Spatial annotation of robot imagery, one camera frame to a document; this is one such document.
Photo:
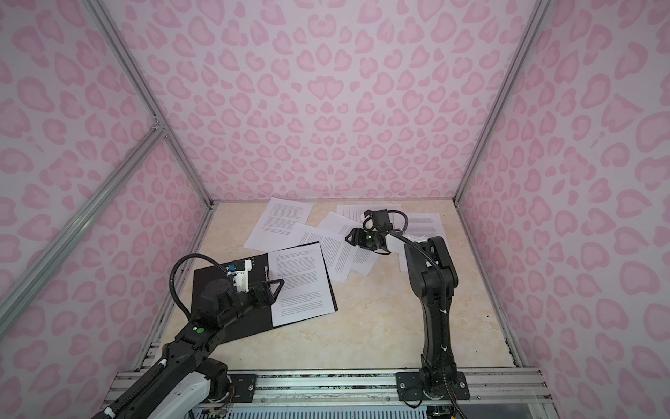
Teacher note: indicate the aluminium frame diagonal bar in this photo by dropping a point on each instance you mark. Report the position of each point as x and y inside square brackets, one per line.
[35, 277]

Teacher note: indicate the aluminium frame left post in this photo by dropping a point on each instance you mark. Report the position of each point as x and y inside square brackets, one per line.
[112, 35]

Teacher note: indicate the printed sheet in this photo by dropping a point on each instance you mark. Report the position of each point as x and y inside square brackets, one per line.
[276, 224]
[421, 226]
[336, 252]
[356, 212]
[307, 291]
[363, 260]

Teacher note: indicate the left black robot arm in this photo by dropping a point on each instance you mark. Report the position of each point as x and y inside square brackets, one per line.
[185, 374]

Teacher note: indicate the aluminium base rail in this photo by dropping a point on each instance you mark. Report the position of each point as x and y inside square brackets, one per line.
[371, 393]

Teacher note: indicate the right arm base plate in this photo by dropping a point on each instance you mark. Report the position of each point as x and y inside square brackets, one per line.
[413, 386]

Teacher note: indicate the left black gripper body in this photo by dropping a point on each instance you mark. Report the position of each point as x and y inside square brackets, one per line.
[241, 302]

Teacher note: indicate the aluminium frame post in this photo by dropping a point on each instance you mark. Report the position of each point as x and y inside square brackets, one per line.
[540, 14]
[112, 35]

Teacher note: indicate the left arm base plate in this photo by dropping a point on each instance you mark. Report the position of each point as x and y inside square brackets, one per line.
[236, 388]

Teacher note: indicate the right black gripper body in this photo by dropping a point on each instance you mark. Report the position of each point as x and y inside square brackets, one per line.
[371, 240]

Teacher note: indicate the aluminium frame right post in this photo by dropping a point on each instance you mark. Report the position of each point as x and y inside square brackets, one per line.
[540, 14]

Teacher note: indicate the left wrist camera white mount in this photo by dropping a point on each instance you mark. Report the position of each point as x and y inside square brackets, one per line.
[238, 272]

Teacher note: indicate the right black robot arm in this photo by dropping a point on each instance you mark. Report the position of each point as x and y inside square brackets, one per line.
[433, 279]

